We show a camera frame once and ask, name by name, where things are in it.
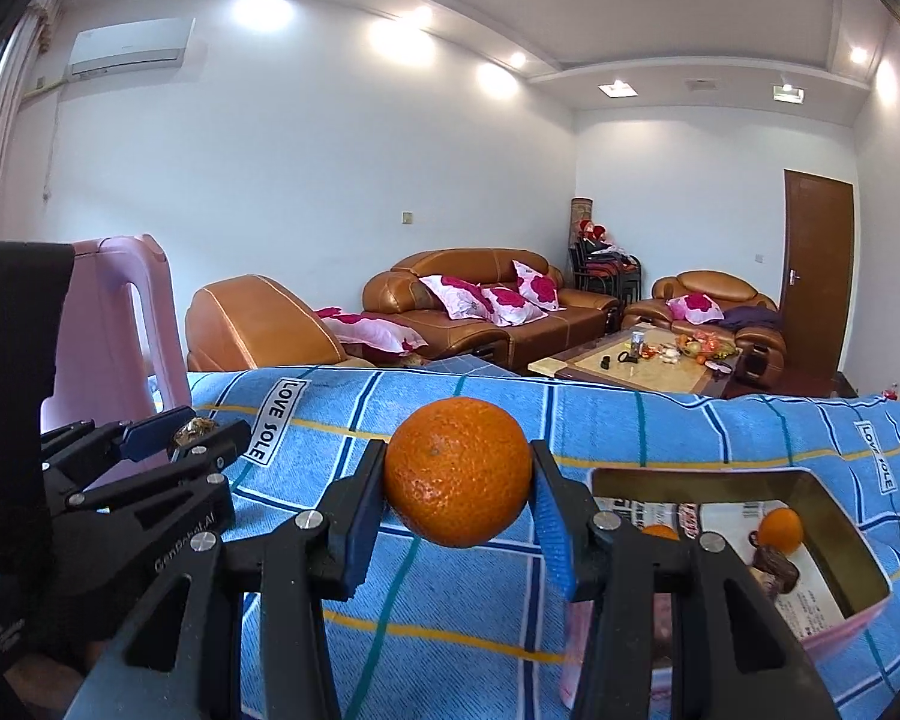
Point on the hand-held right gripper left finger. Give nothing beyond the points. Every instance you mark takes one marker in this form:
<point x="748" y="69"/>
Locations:
<point x="364" y="540"/>

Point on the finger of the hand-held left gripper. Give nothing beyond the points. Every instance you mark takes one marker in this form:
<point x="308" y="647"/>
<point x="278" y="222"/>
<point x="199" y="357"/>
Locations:
<point x="150" y="427"/>
<point x="210" y="446"/>

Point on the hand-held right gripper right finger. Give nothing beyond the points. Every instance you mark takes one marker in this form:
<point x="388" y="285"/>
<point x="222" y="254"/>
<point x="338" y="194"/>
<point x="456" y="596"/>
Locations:
<point x="555" y="547"/>

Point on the shiny dark passion fruit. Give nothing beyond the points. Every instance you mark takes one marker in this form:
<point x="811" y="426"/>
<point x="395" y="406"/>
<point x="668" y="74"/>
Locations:
<point x="191" y="429"/>

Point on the medium orange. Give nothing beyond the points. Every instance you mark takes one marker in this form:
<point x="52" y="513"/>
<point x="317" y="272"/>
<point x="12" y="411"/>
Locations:
<point x="780" y="529"/>
<point x="660" y="532"/>

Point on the large orange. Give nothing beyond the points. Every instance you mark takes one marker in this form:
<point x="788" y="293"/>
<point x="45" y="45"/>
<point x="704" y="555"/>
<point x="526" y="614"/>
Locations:
<point x="457" y="472"/>

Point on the pink cardboard box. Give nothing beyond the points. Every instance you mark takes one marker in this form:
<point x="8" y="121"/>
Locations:
<point x="840" y="540"/>

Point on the blue plaid blanket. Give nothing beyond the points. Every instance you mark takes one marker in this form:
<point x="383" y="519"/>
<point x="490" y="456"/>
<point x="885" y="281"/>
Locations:
<point x="457" y="615"/>

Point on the brown leather armchair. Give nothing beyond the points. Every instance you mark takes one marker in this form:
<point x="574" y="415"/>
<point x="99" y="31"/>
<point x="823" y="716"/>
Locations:
<point x="697" y="283"/>
<point x="255" y="322"/>

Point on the pink plastic chair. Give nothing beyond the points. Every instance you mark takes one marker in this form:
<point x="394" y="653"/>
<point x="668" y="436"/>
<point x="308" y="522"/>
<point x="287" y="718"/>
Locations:
<point x="105" y="262"/>

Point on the wooden coffee table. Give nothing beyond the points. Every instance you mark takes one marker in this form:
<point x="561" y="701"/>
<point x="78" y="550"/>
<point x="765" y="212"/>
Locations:
<point x="592" y="369"/>

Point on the glass jar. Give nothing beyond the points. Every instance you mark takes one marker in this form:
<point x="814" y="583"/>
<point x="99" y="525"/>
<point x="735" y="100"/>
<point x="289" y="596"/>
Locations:
<point x="637" y="343"/>

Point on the pink floral pillow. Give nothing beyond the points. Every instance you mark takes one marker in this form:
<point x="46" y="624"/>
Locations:
<point x="538" y="285"/>
<point x="454" y="296"/>
<point x="506" y="304"/>
<point x="694" y="306"/>

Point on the fruit plate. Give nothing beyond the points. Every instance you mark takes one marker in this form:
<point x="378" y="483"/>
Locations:
<point x="709" y="346"/>

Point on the beige curtain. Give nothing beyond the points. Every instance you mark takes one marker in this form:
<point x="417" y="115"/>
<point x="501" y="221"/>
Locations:
<point x="15" y="127"/>

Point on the stack of black red chairs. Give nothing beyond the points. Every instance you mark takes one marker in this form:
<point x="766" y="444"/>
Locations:
<point x="604" y="270"/>

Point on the brown leather sofa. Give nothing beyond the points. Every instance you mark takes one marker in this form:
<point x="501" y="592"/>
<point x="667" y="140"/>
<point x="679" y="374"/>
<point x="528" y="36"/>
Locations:
<point x="457" y="262"/>

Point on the purple cloth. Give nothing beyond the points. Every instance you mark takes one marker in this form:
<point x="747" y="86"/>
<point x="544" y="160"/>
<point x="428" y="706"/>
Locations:
<point x="750" y="316"/>

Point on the rolled brown mat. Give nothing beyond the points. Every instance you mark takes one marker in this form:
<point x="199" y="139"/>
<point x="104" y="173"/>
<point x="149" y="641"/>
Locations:
<point x="581" y="217"/>

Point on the white air conditioner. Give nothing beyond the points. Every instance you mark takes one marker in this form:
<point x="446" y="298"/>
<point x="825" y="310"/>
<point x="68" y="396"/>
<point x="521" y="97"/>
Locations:
<point x="131" y="45"/>

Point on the brown wooden door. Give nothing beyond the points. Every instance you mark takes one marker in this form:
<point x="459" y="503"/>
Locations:
<point x="817" y="277"/>

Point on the square ceiling panel light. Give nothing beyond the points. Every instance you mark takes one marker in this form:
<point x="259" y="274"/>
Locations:
<point x="619" y="88"/>
<point x="787" y="94"/>

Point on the recessed ceiling spotlight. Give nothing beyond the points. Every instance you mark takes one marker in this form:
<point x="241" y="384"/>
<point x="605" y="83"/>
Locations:
<point x="422" y="13"/>
<point x="517" y="58"/>
<point x="859" y="54"/>

